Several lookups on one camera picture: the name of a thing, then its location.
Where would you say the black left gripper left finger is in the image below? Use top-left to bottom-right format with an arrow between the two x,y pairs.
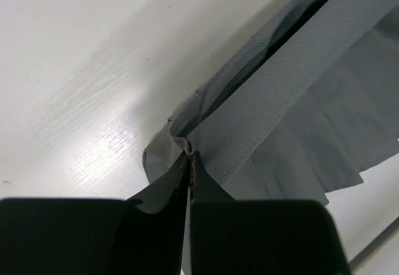
1,154 -> 189,274

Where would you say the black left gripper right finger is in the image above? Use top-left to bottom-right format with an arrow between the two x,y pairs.
190,153 -> 350,274

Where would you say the grey pleated skirt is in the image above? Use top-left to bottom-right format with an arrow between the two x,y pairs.
143,0 -> 398,205

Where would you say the white aluminium table rail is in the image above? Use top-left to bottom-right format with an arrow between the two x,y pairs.
349,217 -> 398,274

